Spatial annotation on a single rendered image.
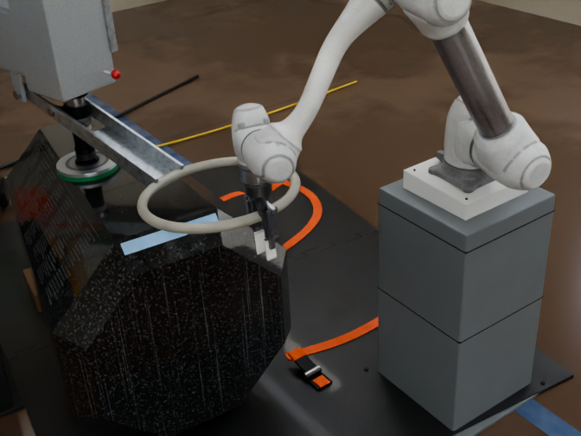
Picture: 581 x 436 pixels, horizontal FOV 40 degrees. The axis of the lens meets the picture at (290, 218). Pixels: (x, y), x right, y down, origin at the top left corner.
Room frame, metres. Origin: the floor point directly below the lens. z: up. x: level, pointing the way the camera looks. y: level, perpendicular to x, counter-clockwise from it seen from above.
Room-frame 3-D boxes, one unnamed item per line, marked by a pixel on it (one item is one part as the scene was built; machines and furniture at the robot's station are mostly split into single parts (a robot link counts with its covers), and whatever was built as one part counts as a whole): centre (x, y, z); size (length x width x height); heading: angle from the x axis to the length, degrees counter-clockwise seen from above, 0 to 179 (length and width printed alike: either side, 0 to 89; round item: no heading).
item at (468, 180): (2.25, -0.56, 0.89); 0.22 x 0.18 x 0.06; 34
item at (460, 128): (2.22, -0.58, 1.03); 0.18 x 0.16 x 0.22; 23
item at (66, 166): (2.51, 0.70, 0.85); 0.21 x 0.21 x 0.01
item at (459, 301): (2.24, -0.57, 0.40); 0.50 x 0.50 x 0.80; 33
